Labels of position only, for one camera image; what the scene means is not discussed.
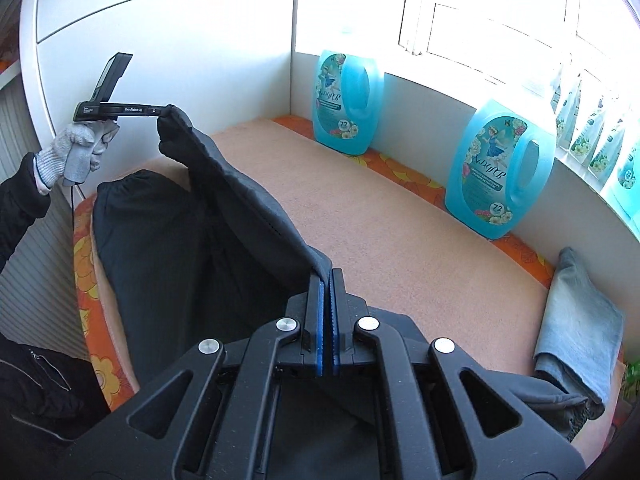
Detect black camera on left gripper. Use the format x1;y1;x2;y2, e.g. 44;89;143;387
90;52;132;103

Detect left forearm black sleeve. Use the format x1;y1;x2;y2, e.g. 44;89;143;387
0;153;51;270

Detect black pants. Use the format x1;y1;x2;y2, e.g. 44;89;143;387
73;107;585;479

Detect large blue detergent jug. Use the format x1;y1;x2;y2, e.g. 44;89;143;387
445;94;555;240

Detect refill pouch teal white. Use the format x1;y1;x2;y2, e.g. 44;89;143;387
601;136;640;238

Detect peach terry blanket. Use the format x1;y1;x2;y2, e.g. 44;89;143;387
89;117;626;466

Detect folded blue jeans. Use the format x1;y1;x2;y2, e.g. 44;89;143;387
534;247;625;419

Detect left hand in grey glove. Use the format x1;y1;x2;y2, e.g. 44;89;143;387
34;119;119;195

